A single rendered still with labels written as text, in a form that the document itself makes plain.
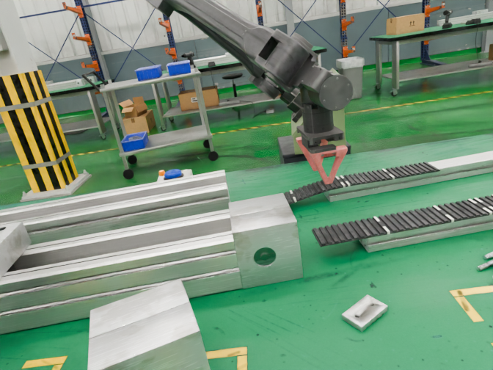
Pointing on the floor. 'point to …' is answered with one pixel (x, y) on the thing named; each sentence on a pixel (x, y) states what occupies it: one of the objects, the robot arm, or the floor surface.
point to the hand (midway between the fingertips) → (322, 172)
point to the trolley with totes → (148, 73)
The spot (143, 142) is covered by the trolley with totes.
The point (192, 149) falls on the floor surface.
